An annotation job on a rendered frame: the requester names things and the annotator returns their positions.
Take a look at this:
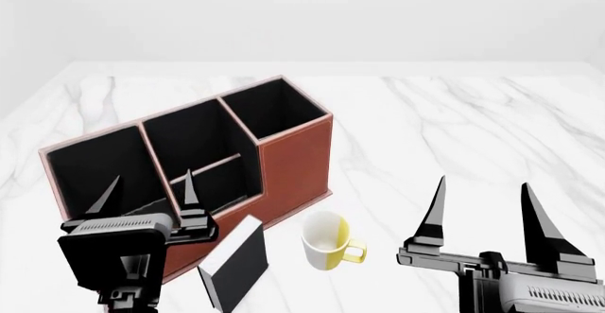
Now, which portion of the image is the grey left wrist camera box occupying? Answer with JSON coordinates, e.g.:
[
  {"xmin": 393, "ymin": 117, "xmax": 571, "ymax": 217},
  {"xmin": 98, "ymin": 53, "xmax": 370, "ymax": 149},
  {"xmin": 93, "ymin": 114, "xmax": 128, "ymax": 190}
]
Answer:
[{"xmin": 70, "ymin": 213, "xmax": 174, "ymax": 236}]

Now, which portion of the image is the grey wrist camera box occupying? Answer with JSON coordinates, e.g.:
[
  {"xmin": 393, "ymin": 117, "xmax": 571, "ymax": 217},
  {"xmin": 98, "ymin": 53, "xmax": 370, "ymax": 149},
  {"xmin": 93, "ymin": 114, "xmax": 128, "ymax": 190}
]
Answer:
[
  {"xmin": 498, "ymin": 272, "xmax": 605, "ymax": 313},
  {"xmin": 70, "ymin": 213, "xmax": 174, "ymax": 236}
]

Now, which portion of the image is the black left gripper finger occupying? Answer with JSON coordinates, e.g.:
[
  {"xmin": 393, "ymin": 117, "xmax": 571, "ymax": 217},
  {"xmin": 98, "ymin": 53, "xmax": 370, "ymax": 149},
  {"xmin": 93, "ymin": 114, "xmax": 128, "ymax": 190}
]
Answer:
[
  {"xmin": 176, "ymin": 168, "xmax": 212, "ymax": 231},
  {"xmin": 60, "ymin": 175, "xmax": 121, "ymax": 231}
]

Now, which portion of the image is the white and yellow mug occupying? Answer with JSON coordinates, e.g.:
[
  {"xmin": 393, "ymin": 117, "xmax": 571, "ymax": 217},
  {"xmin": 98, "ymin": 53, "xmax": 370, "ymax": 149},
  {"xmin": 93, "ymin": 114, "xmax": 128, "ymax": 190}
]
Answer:
[{"xmin": 301, "ymin": 210, "xmax": 368, "ymax": 271}]

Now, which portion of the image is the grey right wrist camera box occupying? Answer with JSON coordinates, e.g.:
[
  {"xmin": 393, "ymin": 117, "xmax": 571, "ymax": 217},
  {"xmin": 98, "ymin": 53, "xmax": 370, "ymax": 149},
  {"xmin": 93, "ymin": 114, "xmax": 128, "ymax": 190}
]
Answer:
[{"xmin": 498, "ymin": 272, "xmax": 605, "ymax": 313}]

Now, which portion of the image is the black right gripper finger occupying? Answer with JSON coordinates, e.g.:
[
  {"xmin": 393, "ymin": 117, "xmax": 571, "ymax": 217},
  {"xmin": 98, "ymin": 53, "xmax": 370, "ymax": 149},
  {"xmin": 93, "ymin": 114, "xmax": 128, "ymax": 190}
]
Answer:
[
  {"xmin": 405, "ymin": 174, "xmax": 447, "ymax": 256},
  {"xmin": 521, "ymin": 182, "xmax": 597, "ymax": 285}
]

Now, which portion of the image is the black and white box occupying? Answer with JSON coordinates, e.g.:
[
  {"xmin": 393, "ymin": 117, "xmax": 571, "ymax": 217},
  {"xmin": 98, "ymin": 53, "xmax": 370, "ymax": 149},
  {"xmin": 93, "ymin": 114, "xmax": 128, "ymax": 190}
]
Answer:
[{"xmin": 197, "ymin": 215, "xmax": 270, "ymax": 310}]

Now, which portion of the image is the brown leather desk caddy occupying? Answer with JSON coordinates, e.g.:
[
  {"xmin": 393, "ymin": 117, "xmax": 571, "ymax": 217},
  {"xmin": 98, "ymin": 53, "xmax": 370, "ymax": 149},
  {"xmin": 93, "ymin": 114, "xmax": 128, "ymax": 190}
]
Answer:
[{"xmin": 38, "ymin": 74, "xmax": 335, "ymax": 286}]

